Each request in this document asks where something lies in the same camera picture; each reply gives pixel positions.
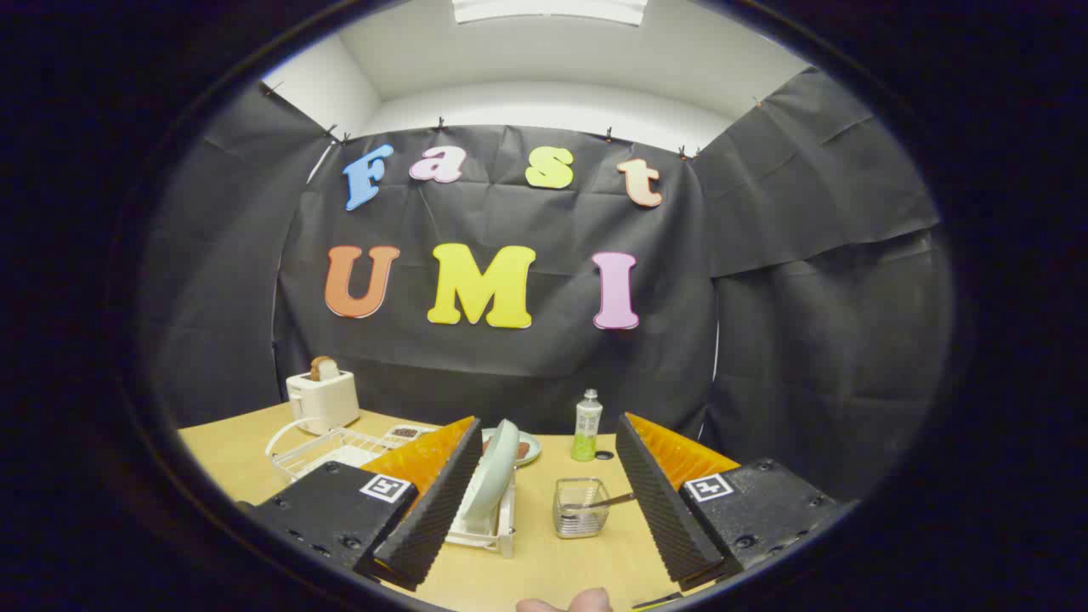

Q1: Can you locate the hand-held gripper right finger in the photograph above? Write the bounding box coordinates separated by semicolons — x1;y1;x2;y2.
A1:
615;412;855;596

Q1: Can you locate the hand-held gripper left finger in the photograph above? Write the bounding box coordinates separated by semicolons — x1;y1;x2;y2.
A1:
246;416;483;592

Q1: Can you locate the brown-handled spoon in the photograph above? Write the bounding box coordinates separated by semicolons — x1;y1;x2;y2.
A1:
563;491;637;513

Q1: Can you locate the pale green plate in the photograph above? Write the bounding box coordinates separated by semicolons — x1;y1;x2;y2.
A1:
459;419;521;532

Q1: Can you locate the metal wire basket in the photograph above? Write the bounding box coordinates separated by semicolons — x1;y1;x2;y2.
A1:
553;477;611;540

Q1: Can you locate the white dish rack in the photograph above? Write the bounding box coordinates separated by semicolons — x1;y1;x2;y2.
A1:
265;418;518;559

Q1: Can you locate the green plate with food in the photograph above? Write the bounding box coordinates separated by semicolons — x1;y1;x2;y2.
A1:
481;428;542;468

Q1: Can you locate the clear bottle with green liquid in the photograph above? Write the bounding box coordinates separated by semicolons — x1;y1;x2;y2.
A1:
571;389;604;462

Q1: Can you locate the white toaster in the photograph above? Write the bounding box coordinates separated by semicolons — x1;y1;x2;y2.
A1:
286;370;360;436

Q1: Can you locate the white ceiling light panel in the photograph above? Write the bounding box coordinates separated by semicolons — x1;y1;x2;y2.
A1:
452;0;649;26

